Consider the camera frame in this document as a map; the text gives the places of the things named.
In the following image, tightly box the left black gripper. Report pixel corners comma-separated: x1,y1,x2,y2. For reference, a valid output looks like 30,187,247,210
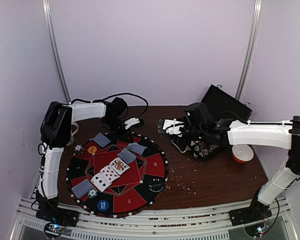
103,116,134,143

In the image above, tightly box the dealt playing card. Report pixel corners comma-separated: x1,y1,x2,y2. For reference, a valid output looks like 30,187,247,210
71,182,93,198
71,179,94,195
95,135,111,148
92,132,111,148

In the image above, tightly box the face-down community card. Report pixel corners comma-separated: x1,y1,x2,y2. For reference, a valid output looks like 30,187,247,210
126,142,147,155
117,148,137,164

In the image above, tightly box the orange big blind button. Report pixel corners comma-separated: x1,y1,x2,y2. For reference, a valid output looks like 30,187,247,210
87,146,98,155

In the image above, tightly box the poker chip stack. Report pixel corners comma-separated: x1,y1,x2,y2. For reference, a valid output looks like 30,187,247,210
88,188,98,199
74,144,85,155

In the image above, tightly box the face-up king card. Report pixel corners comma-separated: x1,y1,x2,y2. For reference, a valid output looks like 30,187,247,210
109,158,130,175

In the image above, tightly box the face-up diamonds card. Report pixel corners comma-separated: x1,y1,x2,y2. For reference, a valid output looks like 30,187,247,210
100,165,120,183

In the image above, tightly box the face-up spades card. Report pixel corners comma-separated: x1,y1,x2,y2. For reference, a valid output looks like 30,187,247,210
90,172,112,193

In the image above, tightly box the clear dealer button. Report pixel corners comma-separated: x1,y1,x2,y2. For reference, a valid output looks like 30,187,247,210
148,178,165,193

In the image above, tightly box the blue small blind button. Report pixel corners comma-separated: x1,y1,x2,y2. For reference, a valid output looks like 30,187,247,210
97,200,110,212

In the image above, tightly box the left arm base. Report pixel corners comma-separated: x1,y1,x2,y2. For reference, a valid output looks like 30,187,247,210
35,205,80,227

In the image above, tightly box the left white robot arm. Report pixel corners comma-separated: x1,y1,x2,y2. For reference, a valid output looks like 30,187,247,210
39,97,129,200

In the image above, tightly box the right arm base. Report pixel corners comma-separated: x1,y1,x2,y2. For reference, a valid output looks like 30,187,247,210
229,206,272,226

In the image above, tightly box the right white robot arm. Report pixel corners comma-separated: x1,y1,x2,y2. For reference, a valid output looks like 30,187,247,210
181,102,300,221

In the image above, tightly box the back right chip row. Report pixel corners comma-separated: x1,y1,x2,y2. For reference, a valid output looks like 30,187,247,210
193,142,210,155

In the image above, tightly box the chip row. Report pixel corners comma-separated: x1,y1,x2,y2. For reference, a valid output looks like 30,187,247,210
193,142,210,155
198,145,221,162

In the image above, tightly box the front right chip row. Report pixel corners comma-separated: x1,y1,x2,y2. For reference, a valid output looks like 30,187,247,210
198,145,221,162

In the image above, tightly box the black poker chip case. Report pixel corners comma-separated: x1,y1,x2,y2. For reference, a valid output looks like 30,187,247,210
171,84,252,164

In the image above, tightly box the orange white bowl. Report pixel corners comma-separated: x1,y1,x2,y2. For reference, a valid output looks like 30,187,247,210
232,145,254,164

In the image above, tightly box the white floral mug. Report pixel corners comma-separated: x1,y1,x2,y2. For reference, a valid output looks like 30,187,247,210
67,122,79,146

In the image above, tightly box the round red black poker mat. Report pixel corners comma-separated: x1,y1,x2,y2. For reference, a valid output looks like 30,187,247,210
65,133,169,218

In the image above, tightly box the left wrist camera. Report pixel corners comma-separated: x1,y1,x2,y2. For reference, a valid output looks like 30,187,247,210
124,117,145,130

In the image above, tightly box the right aluminium frame post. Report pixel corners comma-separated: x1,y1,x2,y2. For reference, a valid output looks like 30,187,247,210
235,0,264,102

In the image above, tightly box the aluminium frame post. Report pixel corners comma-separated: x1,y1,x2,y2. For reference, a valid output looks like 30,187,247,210
42,0,72,103
235,0,264,102

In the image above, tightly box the front aluminium rail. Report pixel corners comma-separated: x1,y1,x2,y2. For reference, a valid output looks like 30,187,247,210
8,197,300,240

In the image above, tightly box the left aluminium frame post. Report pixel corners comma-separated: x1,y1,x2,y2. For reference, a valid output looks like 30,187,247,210
42,0,72,103

